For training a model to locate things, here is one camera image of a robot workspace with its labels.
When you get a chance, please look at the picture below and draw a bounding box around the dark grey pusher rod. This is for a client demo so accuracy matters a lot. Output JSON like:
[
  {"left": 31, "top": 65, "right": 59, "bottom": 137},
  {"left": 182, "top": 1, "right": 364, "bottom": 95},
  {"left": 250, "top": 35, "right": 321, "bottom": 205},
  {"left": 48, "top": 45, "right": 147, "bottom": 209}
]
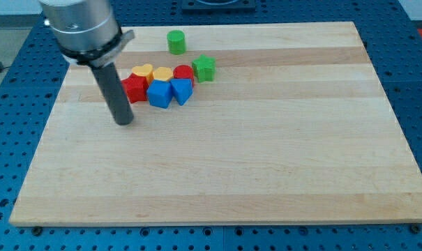
[{"left": 91, "top": 63, "right": 134, "bottom": 126}]

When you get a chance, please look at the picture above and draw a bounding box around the green star block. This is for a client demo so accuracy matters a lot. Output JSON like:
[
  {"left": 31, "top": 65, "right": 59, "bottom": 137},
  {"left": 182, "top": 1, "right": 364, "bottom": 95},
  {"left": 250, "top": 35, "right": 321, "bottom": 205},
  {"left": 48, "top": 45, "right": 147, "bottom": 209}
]
[{"left": 192, "top": 54, "right": 216, "bottom": 83}]

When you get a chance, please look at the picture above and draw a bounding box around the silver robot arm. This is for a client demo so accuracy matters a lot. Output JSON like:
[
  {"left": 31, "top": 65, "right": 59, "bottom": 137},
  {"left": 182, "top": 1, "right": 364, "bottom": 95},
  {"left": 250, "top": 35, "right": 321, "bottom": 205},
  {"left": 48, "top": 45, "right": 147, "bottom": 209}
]
[{"left": 39, "top": 0, "right": 135, "bottom": 126}]

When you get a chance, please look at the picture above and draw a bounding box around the red star block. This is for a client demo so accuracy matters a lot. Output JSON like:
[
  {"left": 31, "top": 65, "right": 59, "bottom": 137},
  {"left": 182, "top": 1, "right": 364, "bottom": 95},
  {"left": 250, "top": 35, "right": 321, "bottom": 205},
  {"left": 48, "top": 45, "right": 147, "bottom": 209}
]
[{"left": 121, "top": 74, "right": 149, "bottom": 103}]

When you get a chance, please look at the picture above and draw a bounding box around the yellow heart block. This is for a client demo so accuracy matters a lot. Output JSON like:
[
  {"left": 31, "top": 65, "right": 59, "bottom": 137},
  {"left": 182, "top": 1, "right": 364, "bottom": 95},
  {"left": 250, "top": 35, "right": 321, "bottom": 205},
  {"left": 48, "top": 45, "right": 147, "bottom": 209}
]
[{"left": 130, "top": 63, "right": 153, "bottom": 84}]

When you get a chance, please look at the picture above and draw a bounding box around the blue cube block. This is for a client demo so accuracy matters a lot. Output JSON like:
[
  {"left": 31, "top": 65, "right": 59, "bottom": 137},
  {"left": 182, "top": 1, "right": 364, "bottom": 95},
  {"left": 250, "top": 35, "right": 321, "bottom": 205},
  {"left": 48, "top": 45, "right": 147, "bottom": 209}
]
[{"left": 146, "top": 79, "right": 173, "bottom": 109}]

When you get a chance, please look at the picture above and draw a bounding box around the yellow pentagon block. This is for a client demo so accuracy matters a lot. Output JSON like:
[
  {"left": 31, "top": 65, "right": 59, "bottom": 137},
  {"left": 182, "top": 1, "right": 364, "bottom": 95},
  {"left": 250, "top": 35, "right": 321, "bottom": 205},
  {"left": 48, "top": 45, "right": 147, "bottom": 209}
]
[{"left": 153, "top": 67, "right": 174, "bottom": 82}]

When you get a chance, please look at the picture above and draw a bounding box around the red cylinder block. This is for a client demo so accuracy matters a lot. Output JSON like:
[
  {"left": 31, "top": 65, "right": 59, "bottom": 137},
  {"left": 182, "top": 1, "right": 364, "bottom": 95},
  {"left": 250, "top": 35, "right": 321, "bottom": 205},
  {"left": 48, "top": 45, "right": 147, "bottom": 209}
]
[{"left": 173, "top": 65, "right": 195, "bottom": 86}]

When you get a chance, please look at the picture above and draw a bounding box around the blue triangle block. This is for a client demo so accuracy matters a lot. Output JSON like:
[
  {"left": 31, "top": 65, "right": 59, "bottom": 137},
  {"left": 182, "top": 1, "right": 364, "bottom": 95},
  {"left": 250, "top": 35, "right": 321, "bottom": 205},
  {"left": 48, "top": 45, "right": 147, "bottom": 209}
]
[{"left": 170, "top": 79, "right": 193, "bottom": 106}]

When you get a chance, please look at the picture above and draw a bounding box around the green cylinder block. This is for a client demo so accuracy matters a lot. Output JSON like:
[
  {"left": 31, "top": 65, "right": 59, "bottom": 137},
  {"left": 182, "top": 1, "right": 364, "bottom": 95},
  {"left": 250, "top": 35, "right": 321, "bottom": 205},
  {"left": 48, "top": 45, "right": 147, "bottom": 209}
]
[{"left": 167, "top": 30, "right": 186, "bottom": 55}]

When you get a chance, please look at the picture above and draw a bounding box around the wooden board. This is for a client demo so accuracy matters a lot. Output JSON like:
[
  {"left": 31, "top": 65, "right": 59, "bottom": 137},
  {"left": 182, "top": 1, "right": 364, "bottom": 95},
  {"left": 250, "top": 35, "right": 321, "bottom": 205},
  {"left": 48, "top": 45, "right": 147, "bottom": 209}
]
[{"left": 10, "top": 22, "right": 422, "bottom": 227}]

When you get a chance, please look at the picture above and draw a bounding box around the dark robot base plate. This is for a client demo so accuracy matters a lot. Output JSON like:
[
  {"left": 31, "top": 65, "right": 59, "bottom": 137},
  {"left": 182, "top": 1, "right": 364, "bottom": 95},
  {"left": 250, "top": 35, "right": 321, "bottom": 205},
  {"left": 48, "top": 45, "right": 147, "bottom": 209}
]
[{"left": 181, "top": 0, "right": 256, "bottom": 13}]

